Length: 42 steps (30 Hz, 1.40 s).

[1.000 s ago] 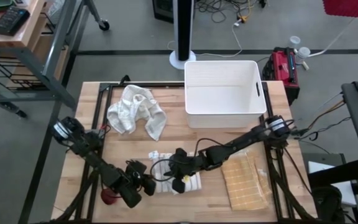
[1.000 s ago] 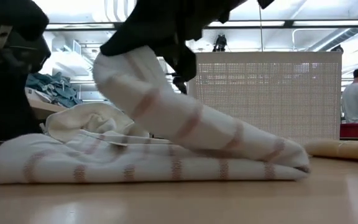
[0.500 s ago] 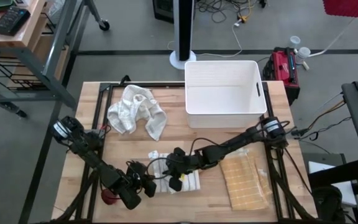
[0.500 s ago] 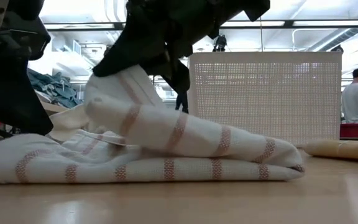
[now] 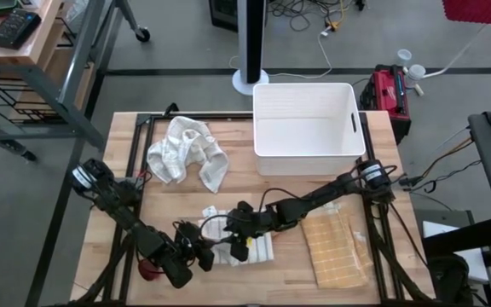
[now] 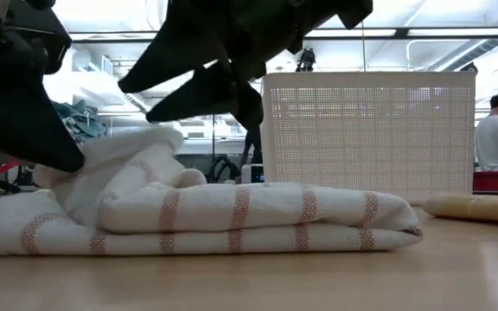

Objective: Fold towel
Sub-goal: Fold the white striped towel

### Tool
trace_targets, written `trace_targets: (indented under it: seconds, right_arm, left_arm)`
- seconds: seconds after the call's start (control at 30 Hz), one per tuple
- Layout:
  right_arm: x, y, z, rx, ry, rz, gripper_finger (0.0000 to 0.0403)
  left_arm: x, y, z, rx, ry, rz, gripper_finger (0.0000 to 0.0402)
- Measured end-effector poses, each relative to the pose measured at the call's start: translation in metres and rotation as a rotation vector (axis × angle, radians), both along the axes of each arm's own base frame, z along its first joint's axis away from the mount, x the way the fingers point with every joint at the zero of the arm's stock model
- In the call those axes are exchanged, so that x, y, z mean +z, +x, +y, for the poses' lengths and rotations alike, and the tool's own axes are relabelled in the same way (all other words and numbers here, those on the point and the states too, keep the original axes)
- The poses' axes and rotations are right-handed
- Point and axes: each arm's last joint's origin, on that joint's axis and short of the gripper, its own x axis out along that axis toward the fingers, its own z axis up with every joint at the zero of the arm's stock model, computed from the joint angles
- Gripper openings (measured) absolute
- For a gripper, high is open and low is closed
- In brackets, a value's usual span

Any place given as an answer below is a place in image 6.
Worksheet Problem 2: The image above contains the white towel with red stripes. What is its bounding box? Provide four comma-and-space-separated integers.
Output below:
0, 125, 424, 259

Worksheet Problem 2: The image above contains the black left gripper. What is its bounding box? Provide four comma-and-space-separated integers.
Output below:
0, 0, 86, 175

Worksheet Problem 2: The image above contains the yellow checked towel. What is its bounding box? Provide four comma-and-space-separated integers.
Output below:
421, 192, 498, 226

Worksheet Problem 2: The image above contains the pile of blue clothes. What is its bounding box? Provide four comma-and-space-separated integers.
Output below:
50, 99, 109, 141

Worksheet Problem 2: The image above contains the white perforated plastic basket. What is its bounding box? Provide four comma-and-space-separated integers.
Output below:
260, 71, 478, 205

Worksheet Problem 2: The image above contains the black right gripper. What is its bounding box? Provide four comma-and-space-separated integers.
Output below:
117, 0, 374, 131

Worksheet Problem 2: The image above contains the long ceiling light fixture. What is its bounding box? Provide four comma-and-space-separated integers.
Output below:
67, 26, 498, 45

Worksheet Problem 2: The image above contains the crumpled cream towel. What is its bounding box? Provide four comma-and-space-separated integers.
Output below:
175, 167, 209, 189

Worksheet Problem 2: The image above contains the black hanging camera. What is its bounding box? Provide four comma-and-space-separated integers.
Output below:
295, 47, 318, 73

